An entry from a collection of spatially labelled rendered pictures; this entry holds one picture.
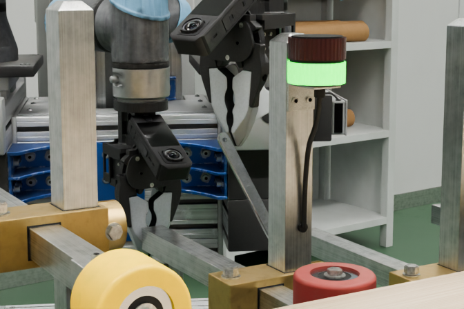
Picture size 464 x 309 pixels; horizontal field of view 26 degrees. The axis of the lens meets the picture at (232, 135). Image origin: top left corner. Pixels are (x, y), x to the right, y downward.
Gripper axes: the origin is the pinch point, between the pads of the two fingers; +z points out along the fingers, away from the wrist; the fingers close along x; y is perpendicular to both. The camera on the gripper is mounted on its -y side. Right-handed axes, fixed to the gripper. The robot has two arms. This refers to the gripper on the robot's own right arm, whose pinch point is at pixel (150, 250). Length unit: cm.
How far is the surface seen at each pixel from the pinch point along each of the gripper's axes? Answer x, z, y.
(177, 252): 1.4, -2.6, -11.1
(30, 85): -65, 6, 243
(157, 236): 1.4, -3.4, -5.4
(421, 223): -254, 83, 240
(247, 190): -2.4, -12.1, -21.3
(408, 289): -4.4, -7.4, -47.6
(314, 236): -23.6, 0.3, -4.2
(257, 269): -0.4, -4.4, -26.8
